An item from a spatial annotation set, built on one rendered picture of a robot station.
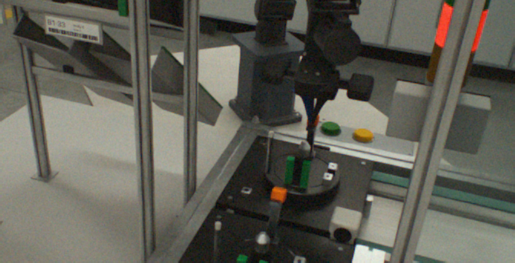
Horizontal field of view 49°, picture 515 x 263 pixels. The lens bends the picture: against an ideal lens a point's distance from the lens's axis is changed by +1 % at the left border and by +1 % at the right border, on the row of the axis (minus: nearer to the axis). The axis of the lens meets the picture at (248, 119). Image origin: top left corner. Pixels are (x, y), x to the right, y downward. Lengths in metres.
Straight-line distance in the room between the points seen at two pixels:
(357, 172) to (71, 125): 0.70
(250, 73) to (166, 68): 0.45
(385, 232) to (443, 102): 0.36
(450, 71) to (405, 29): 3.31
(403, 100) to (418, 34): 3.28
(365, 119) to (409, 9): 2.55
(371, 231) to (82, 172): 0.60
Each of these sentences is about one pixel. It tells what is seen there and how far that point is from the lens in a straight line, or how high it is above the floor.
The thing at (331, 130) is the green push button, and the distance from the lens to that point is 1.18.
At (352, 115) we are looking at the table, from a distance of 1.49.
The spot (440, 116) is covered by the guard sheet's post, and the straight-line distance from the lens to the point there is 0.75.
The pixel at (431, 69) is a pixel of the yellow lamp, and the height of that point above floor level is 1.28.
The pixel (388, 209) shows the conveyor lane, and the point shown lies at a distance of 1.08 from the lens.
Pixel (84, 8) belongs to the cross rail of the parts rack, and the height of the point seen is 1.31.
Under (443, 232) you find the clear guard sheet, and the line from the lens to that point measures 0.85.
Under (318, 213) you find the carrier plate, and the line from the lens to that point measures 0.95.
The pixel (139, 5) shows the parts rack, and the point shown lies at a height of 1.33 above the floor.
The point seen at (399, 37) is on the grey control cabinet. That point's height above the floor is 0.21.
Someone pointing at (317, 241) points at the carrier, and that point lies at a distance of 0.90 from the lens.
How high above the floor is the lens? 1.56
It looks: 30 degrees down
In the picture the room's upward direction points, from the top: 4 degrees clockwise
